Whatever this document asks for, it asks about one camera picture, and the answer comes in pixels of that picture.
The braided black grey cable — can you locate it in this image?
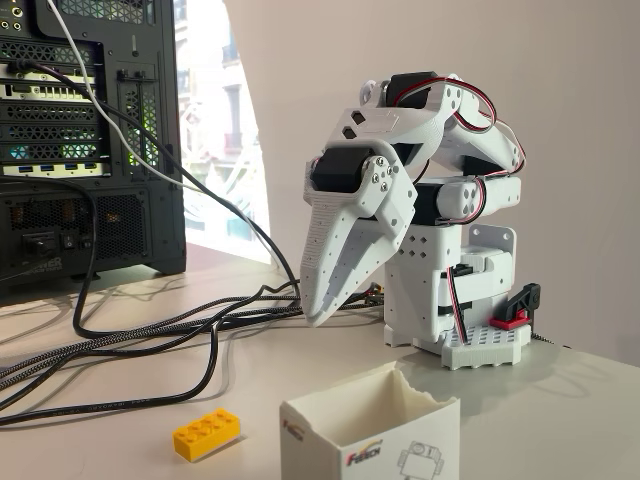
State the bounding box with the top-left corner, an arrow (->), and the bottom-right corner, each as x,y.
0,319 -> 221,396
0,305 -> 307,381

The yellow toy brick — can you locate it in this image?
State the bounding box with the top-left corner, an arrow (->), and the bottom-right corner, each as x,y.
172,407 -> 242,461

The white Feetech cardboard box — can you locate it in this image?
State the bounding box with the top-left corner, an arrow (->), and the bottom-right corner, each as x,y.
278,362 -> 461,480

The white five-joint robot arm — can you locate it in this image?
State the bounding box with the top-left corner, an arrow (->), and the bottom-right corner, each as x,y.
359,72 -> 532,372

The black cable with printing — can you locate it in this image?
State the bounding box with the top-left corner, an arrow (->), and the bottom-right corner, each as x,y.
0,312 -> 222,427

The thin black cable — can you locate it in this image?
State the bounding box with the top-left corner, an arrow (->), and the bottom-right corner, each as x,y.
4,58 -> 304,301

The thin white cable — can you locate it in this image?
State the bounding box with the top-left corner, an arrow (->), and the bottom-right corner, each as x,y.
46,0 -> 275,266

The red black white servo wire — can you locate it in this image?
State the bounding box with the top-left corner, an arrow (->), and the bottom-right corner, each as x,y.
399,79 -> 527,174
446,267 -> 472,346

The black red table clamp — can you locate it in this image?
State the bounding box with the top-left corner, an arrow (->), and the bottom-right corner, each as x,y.
489,282 -> 542,329

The black computer tower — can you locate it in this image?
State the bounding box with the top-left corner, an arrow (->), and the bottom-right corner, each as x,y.
0,0 -> 187,301

